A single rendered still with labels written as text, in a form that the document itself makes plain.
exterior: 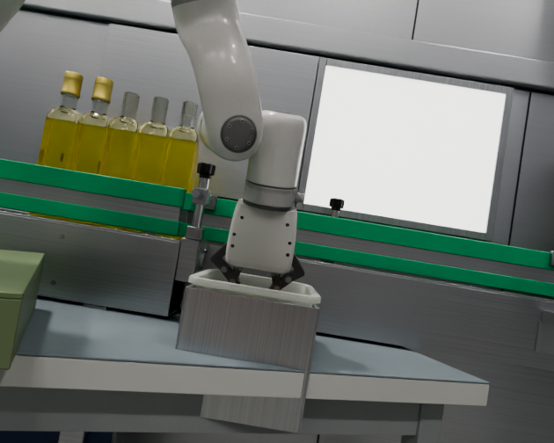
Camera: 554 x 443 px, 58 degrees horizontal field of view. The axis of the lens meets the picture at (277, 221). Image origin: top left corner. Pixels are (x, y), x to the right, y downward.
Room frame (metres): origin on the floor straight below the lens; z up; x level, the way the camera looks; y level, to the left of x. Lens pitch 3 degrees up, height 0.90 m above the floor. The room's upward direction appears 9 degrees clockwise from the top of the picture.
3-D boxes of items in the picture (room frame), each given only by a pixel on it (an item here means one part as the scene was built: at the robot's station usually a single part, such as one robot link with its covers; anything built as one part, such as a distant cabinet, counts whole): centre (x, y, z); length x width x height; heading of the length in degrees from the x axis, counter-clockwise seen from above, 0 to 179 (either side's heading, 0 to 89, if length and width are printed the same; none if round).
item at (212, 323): (0.77, 0.01, 0.79); 0.27 x 0.17 x 0.08; 179
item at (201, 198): (0.84, 0.13, 0.95); 0.17 x 0.03 x 0.12; 179
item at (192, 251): (0.86, 0.13, 0.85); 0.09 x 0.04 x 0.07; 179
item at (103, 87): (0.97, 0.38, 1.14); 0.04 x 0.04 x 0.04
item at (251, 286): (0.74, 0.01, 0.80); 0.22 x 0.17 x 0.09; 179
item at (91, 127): (0.97, 0.38, 0.99); 0.06 x 0.06 x 0.21; 88
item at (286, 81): (1.10, -0.01, 1.15); 0.90 x 0.03 x 0.34; 89
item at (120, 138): (0.97, 0.32, 0.99); 0.06 x 0.06 x 0.21; 0
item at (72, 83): (0.97, 0.44, 1.14); 0.04 x 0.04 x 0.04
